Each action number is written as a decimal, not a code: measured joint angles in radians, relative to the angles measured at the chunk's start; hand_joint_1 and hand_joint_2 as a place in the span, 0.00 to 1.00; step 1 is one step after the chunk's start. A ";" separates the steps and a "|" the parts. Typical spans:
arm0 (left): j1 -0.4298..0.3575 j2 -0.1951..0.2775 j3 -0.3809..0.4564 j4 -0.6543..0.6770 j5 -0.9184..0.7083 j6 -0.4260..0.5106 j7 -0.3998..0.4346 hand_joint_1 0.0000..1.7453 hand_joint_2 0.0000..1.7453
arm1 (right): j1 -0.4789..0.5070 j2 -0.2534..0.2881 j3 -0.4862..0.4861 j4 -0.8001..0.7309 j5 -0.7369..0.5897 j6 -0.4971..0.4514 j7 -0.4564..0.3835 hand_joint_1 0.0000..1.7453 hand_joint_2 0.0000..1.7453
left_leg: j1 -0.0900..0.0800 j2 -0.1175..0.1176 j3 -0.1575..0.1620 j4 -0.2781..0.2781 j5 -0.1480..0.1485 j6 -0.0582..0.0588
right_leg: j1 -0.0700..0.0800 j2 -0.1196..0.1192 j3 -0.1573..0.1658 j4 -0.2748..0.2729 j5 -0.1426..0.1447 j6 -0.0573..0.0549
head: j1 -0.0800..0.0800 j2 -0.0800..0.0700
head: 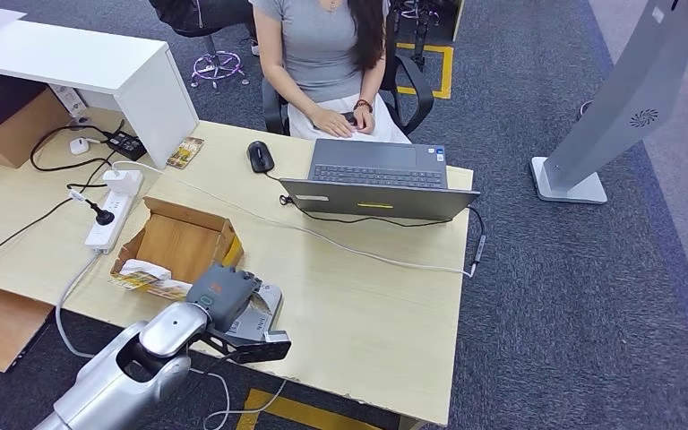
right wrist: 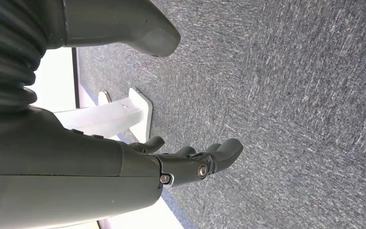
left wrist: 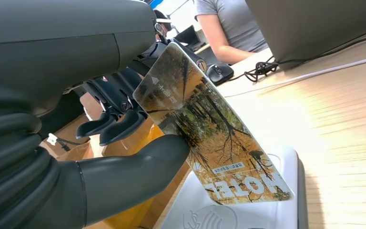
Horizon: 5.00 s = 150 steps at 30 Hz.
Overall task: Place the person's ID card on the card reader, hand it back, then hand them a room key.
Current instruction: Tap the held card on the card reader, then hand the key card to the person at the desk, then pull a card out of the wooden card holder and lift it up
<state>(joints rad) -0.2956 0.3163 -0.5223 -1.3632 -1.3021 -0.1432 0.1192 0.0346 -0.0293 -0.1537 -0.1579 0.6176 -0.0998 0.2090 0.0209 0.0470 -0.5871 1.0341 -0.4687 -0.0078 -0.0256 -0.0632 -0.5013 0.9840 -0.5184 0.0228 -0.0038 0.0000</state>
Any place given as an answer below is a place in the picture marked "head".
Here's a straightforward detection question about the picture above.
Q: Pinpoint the silver kiosk stand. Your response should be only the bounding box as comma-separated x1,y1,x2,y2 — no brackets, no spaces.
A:
529,0,688,206

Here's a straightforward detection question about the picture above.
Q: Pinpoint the grey card reader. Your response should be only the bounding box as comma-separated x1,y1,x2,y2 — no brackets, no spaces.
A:
223,282,286,346

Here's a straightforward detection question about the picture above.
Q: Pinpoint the white plug-in charger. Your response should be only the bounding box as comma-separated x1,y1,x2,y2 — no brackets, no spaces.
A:
102,168,145,196

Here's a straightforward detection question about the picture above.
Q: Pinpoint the open yellow cardboard box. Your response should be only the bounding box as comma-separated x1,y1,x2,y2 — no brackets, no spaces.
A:
109,196,245,304

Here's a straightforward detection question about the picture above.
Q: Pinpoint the grey laptop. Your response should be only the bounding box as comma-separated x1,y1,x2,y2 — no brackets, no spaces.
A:
277,138,480,222

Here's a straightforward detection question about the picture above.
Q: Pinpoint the looped black cable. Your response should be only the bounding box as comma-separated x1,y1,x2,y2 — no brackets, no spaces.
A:
29,118,126,174

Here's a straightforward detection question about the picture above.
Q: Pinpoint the white yellow key card stack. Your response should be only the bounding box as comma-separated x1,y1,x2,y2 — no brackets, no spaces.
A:
109,259,194,302

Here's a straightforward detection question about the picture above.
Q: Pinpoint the white desk cable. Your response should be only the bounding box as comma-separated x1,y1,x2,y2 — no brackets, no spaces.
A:
111,159,475,279

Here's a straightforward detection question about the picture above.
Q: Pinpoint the large brown cardboard box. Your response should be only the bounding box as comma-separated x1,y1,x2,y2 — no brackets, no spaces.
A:
0,68,73,169

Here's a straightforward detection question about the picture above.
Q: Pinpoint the black power adapter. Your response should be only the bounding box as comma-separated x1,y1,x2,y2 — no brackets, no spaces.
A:
105,131,148,162

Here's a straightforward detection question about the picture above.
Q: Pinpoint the black office chair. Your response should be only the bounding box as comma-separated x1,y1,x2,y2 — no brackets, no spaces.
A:
261,50,435,136

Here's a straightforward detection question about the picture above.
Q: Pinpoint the person's left hand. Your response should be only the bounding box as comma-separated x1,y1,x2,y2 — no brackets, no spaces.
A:
349,107,376,136

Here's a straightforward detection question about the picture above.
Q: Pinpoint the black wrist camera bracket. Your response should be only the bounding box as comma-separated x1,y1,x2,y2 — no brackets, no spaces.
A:
192,329,293,365

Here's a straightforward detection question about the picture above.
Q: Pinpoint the chrome stool base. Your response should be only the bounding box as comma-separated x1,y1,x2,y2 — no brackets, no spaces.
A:
189,32,251,90

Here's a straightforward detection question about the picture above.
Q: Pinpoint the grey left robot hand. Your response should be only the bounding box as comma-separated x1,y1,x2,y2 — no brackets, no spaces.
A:
185,263,262,335

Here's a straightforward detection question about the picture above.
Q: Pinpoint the black equipment stand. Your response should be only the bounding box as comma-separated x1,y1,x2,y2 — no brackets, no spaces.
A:
391,0,460,70

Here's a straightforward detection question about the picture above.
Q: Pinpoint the white power strip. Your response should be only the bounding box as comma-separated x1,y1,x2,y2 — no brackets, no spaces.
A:
84,187,135,255

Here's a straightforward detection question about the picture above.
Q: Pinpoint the person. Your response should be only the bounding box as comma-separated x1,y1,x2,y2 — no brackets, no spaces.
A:
148,0,261,57
248,0,411,145

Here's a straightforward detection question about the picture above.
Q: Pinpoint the black power plug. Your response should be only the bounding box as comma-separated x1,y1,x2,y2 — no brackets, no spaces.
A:
85,200,116,228

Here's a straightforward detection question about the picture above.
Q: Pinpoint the white cabinet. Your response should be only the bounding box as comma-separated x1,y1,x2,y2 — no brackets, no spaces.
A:
0,17,201,170

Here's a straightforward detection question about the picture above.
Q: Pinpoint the brown patterned card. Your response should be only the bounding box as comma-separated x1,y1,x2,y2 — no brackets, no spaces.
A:
166,136,206,171

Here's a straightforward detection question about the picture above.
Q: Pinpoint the brown wooden board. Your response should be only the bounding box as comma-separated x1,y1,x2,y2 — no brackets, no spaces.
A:
0,279,55,374

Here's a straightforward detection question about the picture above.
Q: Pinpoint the white printed packet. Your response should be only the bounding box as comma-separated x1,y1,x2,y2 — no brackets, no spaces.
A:
47,82,88,118

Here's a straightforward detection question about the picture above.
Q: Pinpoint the thin black mouse cable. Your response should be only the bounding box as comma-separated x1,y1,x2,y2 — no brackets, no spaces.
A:
261,170,487,238

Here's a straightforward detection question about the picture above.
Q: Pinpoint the black computer mouse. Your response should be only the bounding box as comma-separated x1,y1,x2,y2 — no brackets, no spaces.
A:
245,140,276,175

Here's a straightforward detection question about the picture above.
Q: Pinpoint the white power strip cable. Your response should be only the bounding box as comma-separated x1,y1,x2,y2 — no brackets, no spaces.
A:
55,252,288,430

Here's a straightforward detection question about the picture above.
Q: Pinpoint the person's right hand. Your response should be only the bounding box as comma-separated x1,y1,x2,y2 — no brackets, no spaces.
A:
311,105,356,140

